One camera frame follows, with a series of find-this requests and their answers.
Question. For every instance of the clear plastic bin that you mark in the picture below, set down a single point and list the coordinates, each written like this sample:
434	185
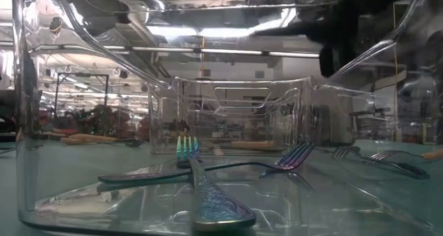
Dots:
162	125
311	208

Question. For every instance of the long ceiling light strip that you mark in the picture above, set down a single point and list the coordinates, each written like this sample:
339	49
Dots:
166	50

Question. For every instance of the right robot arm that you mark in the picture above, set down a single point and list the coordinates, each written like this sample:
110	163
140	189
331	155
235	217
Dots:
387	4

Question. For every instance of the iridescent rainbow fork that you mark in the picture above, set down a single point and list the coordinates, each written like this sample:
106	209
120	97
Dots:
138	178
412	170
218	208

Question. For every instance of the bright ceiling light panel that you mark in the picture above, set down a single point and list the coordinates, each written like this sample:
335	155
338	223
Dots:
207	32

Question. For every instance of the black background frame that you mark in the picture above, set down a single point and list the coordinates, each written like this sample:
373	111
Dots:
106	101

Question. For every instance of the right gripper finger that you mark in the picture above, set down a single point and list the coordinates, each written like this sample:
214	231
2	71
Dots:
337	63

